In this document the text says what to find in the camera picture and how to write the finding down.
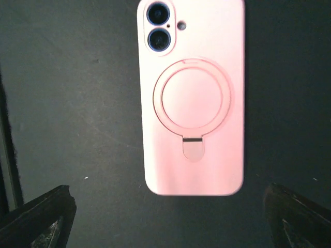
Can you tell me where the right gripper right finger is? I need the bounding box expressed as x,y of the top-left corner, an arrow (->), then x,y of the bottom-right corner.
264,183 -> 330,247

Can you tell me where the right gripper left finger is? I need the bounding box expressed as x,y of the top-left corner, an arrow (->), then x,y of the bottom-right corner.
1,185 -> 77,247

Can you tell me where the pink cased phone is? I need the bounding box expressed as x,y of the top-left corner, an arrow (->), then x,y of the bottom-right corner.
137,1 -> 246,196

